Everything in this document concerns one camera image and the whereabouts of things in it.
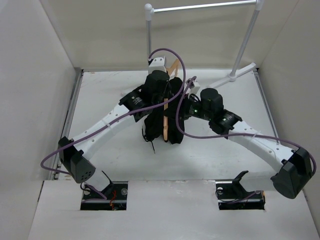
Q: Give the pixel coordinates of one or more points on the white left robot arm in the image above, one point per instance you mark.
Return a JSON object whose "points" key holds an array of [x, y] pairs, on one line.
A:
{"points": [[75, 154]]}

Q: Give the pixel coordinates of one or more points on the black trousers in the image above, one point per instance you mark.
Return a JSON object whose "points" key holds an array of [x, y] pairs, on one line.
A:
{"points": [[154, 122]]}

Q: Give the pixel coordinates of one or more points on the white clothes rack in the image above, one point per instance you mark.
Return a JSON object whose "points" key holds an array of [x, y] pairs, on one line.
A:
{"points": [[201, 33]]}

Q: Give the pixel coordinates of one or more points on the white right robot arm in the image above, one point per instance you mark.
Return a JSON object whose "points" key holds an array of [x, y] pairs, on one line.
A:
{"points": [[294, 166]]}

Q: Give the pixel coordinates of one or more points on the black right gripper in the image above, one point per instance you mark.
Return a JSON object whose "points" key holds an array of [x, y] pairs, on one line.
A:
{"points": [[188, 98]]}

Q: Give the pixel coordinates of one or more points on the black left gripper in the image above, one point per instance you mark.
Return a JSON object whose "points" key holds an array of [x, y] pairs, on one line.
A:
{"points": [[168, 92]]}

